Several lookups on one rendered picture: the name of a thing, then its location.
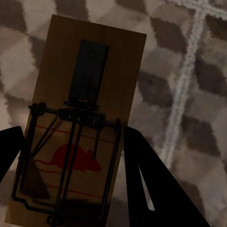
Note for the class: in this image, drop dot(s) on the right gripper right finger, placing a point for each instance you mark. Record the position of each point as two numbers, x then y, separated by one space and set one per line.
173 208

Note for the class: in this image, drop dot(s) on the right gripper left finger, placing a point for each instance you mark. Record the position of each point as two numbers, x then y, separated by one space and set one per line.
11 140

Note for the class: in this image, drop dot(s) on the mousetrap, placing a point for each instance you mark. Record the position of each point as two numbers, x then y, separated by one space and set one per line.
74 135

